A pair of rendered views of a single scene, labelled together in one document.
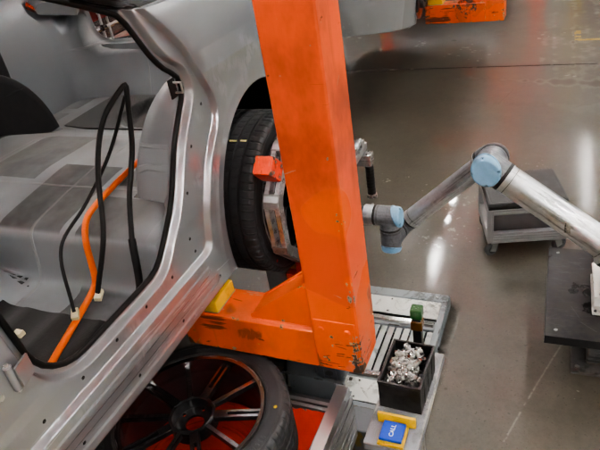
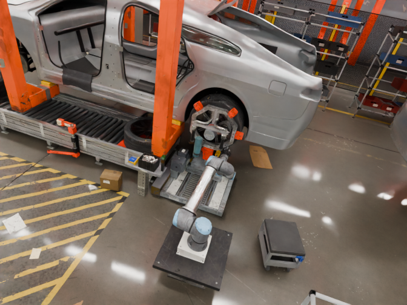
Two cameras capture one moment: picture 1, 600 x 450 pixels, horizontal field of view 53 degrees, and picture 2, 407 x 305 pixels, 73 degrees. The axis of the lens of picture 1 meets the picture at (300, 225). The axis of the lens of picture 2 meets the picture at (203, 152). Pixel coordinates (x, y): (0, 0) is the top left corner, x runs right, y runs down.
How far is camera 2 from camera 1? 302 cm
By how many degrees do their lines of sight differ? 60
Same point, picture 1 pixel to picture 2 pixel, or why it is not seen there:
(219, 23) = (214, 62)
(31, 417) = (119, 85)
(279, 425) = (139, 140)
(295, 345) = not seen: hidden behind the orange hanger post
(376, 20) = not seen: outside the picture
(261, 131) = (211, 100)
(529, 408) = (165, 227)
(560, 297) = not seen: hidden behind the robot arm
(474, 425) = (161, 211)
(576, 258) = (223, 239)
